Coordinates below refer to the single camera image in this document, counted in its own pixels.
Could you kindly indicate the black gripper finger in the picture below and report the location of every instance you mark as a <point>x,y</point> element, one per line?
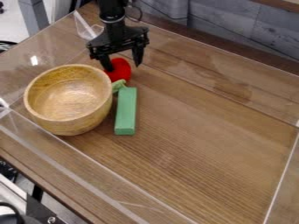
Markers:
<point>138,52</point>
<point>106,62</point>

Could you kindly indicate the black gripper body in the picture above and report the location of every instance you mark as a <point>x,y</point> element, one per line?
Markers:
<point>108,43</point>

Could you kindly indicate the red plush strawberry fruit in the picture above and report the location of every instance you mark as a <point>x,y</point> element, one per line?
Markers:
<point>120,74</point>

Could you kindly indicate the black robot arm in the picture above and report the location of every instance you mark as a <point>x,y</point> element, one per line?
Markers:
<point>112,14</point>

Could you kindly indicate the wooden bowl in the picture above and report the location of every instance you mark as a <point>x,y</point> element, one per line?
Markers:
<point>68,99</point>

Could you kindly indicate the green rectangular block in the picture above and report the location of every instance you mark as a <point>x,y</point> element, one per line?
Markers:
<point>126,112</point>

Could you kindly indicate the clear acrylic tray enclosure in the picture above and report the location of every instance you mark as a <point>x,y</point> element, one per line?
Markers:
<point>214,156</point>

